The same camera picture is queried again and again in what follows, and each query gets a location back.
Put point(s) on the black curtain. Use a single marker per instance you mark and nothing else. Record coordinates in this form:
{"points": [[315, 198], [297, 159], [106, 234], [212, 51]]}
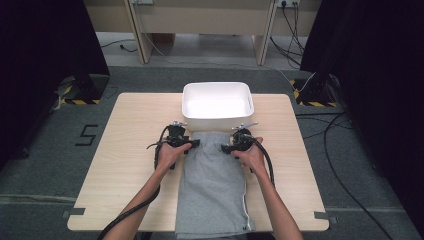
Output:
{"points": [[376, 83], [43, 66]]}

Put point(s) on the person's left hand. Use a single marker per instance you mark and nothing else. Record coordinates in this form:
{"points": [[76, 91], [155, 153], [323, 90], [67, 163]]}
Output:
{"points": [[170, 156]]}

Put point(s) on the person's right hand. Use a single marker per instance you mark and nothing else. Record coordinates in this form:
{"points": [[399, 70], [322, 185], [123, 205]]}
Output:
{"points": [[253, 158]]}

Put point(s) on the white wall socket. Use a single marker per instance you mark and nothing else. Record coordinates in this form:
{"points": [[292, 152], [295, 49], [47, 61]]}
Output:
{"points": [[288, 3]]}

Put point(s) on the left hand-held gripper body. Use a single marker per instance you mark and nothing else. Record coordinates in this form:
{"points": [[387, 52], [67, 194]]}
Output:
{"points": [[176, 136]]}

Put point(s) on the white plastic basket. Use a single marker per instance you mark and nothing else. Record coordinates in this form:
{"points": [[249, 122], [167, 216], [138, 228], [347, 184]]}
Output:
{"points": [[216, 103]]}

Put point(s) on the beige wooden desk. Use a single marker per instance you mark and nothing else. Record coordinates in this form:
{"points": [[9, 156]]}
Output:
{"points": [[203, 16]]}

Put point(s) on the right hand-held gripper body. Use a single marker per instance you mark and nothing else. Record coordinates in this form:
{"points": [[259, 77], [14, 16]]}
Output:
{"points": [[243, 141]]}

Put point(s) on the grey floor tape piece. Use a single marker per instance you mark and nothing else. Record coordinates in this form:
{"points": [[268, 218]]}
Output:
{"points": [[74, 212], [325, 216]]}

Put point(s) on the grey pants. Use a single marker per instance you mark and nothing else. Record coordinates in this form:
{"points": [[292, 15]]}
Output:
{"points": [[213, 186]]}

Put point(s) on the black stand base hazard tape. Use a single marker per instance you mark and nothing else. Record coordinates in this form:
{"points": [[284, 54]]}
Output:
{"points": [[88, 88], [316, 91]]}

